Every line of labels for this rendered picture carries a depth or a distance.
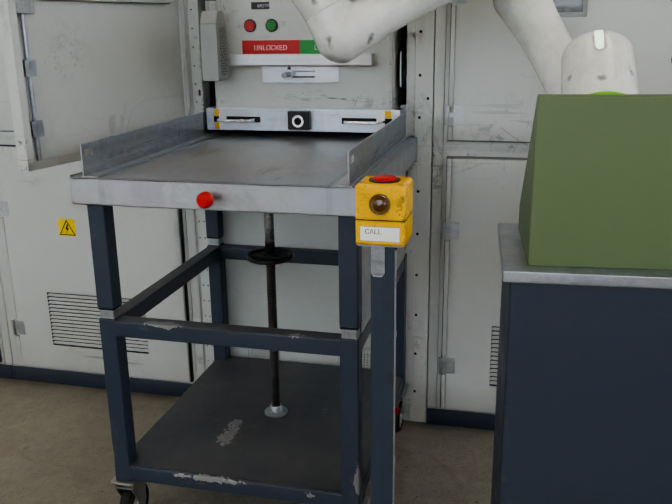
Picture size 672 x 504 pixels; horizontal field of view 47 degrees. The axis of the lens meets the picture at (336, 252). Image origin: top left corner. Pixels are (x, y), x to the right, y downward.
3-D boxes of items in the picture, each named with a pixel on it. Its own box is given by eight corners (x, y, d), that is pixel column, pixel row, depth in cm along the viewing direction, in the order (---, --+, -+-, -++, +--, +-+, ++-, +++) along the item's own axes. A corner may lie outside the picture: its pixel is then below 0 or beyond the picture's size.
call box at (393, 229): (404, 249, 120) (405, 184, 117) (354, 246, 122) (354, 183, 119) (412, 235, 128) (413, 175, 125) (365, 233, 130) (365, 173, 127)
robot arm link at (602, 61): (636, 155, 142) (629, 75, 151) (645, 102, 129) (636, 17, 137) (563, 159, 146) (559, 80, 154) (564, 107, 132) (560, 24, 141)
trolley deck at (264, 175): (366, 217, 145) (366, 186, 143) (72, 204, 159) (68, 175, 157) (417, 158, 208) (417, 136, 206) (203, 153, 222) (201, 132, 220)
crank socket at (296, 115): (308, 130, 204) (308, 111, 203) (287, 130, 206) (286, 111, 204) (311, 129, 207) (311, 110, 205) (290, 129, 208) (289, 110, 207)
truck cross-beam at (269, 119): (400, 133, 201) (400, 110, 200) (207, 129, 214) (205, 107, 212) (403, 130, 206) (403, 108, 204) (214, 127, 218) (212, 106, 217)
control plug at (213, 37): (219, 81, 199) (215, 10, 194) (202, 81, 200) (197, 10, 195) (230, 79, 206) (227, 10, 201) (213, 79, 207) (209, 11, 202)
